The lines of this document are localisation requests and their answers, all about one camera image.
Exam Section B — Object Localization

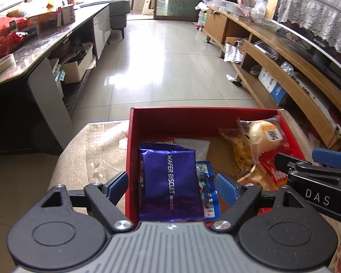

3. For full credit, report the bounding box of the red plastic bag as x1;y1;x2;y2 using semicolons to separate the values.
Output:
0;17;29;56

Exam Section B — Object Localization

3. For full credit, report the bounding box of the red cardboard box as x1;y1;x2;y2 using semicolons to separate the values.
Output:
125;106;314;225

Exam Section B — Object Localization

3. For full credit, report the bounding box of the white storage box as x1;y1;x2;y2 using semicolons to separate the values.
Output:
61;47;94;85

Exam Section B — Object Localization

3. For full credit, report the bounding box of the white flat box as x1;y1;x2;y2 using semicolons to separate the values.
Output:
258;67;278;93

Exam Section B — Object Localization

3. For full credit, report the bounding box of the television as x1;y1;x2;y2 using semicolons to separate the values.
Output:
268;0;341;91

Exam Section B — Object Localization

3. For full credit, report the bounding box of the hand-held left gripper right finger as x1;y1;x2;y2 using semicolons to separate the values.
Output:
211;173;309;232

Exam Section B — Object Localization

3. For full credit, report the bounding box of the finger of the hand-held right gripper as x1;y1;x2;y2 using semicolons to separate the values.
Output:
274;153;313;174
312;148;341;169

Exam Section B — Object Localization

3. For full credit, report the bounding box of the red snack bag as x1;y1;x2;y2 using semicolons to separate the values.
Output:
257;145;292;192

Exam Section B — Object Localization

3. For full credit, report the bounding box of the blue flat box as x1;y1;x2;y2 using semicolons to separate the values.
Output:
271;82;287;105

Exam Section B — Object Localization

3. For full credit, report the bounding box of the round bun packet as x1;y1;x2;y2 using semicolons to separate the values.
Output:
236;115;288;166

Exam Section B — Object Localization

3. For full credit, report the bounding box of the open cardboard box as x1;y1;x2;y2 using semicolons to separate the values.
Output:
25;6;61;32

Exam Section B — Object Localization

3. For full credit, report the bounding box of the small white box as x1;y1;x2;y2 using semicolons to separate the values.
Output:
61;4;76;25

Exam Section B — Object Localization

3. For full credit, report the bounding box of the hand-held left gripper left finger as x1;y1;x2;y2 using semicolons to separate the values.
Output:
40;171;134;233

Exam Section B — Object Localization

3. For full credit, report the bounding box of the blue snack packet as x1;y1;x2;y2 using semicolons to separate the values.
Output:
196;161;223;222

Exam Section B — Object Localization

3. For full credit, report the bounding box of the clear plastic bag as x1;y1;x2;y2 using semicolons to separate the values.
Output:
251;0;279;32

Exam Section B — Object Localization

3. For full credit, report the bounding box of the dark low table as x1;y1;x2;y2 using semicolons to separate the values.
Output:
0;3;112;155

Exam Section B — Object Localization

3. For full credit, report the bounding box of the grey sofa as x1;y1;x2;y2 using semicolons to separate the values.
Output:
81;0;132;39

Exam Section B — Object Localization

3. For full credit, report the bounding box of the purple wafer packet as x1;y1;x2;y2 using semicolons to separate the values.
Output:
138;142;206;223

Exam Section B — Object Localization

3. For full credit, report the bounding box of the white paper bag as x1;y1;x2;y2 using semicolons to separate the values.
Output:
224;44;244;63

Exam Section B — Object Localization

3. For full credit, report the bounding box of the white lace cloth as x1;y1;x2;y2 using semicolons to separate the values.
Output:
277;0;341;69

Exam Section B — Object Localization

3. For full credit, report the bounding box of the tape roll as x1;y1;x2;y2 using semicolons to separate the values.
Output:
0;54;16;78

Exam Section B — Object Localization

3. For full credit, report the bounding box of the clear yellow snack packet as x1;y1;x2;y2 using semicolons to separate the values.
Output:
218;127;263;183

